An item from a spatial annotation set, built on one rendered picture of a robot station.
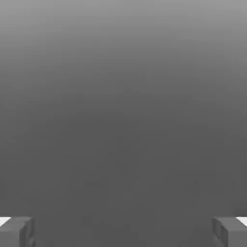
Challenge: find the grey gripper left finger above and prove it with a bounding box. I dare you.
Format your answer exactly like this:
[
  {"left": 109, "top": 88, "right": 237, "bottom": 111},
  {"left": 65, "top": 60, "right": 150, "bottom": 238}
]
[{"left": 0, "top": 216, "right": 37, "bottom": 247}]

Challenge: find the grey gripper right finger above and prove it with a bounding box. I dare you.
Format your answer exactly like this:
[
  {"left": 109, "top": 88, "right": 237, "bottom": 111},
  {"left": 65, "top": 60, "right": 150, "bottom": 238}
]
[{"left": 211, "top": 216, "right": 247, "bottom": 247}]

